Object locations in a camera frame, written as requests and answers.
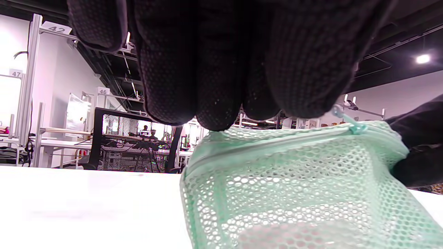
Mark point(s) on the person's left hand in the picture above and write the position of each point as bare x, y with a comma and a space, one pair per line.
214, 52

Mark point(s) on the person's right hand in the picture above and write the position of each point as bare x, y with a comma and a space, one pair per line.
425, 138

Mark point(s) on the white background desk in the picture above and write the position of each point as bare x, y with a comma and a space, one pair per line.
59, 141

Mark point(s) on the black mesh office chair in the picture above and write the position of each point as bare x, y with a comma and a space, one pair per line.
97, 138

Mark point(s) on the round ceiling lamp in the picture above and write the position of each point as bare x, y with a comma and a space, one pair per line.
423, 58

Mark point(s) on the pink cleansing milk bottle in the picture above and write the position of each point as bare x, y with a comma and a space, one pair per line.
297, 237

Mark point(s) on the green mesh toiletry bag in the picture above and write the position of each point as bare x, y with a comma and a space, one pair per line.
294, 173

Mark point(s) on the aluminium frame post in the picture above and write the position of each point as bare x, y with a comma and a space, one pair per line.
31, 86

